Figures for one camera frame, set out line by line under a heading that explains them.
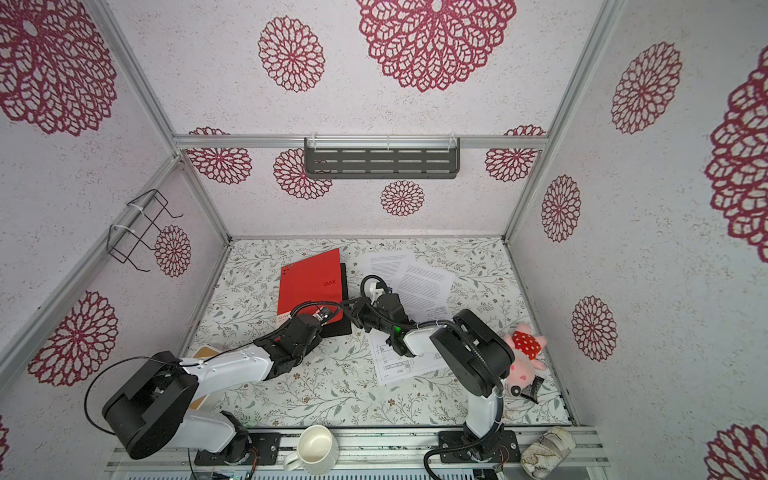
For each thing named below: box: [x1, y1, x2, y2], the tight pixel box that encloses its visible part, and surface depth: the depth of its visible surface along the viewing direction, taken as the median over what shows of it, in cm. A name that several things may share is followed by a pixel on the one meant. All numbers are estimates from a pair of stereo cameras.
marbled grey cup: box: [520, 426, 577, 480], surface depth 72 cm
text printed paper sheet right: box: [398, 256, 455, 323], surface depth 108 cm
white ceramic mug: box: [283, 425, 339, 475], surface depth 71 cm
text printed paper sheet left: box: [362, 250, 415, 292], surface depth 116 cm
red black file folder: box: [277, 248, 352, 337], surface depth 109 cm
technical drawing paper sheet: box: [367, 331, 447, 385], surface depth 89 cm
